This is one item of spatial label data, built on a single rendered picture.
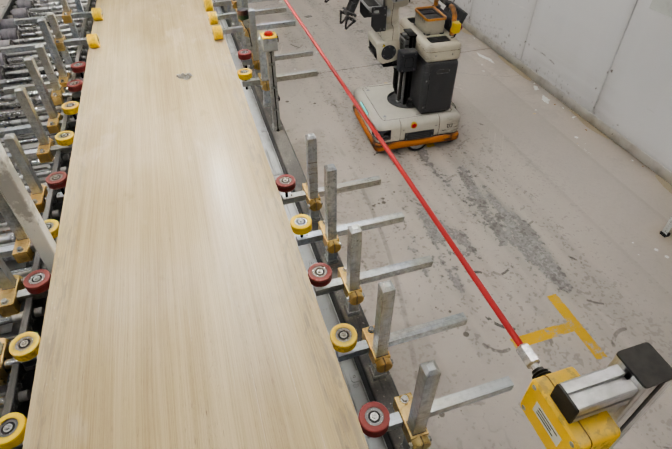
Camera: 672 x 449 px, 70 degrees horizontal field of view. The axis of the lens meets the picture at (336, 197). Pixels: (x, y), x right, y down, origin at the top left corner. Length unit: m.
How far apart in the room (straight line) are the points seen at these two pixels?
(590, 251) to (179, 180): 2.37
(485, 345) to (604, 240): 1.15
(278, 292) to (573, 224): 2.27
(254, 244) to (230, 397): 0.55
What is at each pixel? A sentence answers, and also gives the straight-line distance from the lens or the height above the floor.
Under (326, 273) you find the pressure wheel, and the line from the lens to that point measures 1.60.
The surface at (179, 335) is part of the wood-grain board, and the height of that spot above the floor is 0.90.
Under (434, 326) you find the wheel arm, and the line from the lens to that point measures 1.61.
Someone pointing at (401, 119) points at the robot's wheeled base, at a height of 0.28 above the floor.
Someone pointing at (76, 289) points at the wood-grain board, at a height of 0.90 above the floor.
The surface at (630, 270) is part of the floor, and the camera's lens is 3.27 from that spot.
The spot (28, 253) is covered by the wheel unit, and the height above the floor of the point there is 0.84.
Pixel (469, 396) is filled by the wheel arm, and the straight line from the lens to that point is 1.47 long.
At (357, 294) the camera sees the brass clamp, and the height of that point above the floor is 0.84.
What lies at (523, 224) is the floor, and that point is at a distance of 3.28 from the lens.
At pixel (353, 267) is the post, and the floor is 0.96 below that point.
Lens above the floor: 2.13
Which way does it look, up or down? 41 degrees down
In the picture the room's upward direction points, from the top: straight up
